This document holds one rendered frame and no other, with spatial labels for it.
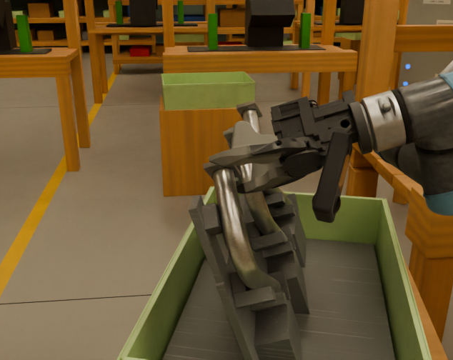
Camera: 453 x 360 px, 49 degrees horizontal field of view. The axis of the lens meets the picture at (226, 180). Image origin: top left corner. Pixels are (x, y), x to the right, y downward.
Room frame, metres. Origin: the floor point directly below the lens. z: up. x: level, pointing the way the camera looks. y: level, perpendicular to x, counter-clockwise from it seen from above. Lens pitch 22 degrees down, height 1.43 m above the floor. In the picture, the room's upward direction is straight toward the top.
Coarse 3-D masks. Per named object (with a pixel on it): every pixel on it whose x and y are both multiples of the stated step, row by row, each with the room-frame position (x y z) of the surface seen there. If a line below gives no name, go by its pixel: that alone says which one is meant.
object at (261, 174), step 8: (256, 168) 0.71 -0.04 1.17; (264, 168) 0.70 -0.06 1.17; (272, 168) 0.67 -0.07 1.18; (280, 168) 0.67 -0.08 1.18; (256, 176) 0.70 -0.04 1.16; (264, 176) 0.68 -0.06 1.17; (272, 176) 0.66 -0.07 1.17; (280, 176) 0.66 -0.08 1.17; (288, 176) 0.67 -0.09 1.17; (240, 184) 0.69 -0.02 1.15; (248, 184) 0.69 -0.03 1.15; (256, 184) 0.68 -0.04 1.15; (264, 184) 0.67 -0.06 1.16; (272, 184) 0.68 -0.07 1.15; (240, 192) 0.68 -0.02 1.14; (248, 192) 0.68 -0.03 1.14
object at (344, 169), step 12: (336, 132) 0.64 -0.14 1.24; (336, 144) 0.62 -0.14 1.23; (348, 144) 0.62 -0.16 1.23; (336, 156) 0.61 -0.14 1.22; (348, 156) 0.63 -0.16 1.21; (324, 168) 0.61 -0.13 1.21; (336, 168) 0.60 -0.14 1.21; (324, 180) 0.59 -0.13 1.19; (336, 180) 0.59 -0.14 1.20; (324, 192) 0.58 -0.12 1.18; (336, 192) 0.58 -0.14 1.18; (312, 204) 0.59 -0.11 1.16; (324, 204) 0.57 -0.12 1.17; (336, 204) 0.58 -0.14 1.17; (324, 216) 0.58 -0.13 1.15
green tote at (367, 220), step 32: (288, 192) 1.09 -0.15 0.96; (192, 224) 0.93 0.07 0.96; (320, 224) 1.08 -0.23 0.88; (352, 224) 1.06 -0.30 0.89; (384, 224) 0.97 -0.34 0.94; (192, 256) 0.90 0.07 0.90; (384, 256) 0.92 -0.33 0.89; (160, 288) 0.70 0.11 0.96; (384, 288) 0.87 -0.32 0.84; (160, 320) 0.68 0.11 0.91; (416, 320) 0.61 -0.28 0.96; (128, 352) 0.55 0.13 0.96; (160, 352) 0.67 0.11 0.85; (416, 352) 0.57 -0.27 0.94
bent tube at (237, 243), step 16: (224, 176) 0.64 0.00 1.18; (224, 192) 0.62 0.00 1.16; (224, 208) 0.61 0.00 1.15; (240, 208) 0.62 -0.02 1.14; (224, 224) 0.60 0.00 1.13; (240, 224) 0.59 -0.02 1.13; (240, 240) 0.58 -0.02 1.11; (240, 256) 0.58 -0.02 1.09; (240, 272) 0.58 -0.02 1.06; (256, 272) 0.59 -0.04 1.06; (256, 288) 0.60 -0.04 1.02
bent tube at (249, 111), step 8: (240, 104) 0.99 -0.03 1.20; (248, 104) 0.98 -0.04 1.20; (256, 104) 0.99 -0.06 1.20; (240, 112) 1.00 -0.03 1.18; (248, 112) 0.99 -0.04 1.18; (256, 112) 0.99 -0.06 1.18; (248, 120) 0.97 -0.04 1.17; (256, 120) 0.98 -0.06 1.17; (256, 128) 0.96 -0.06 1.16; (272, 192) 0.94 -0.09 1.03; (288, 200) 1.03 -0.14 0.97
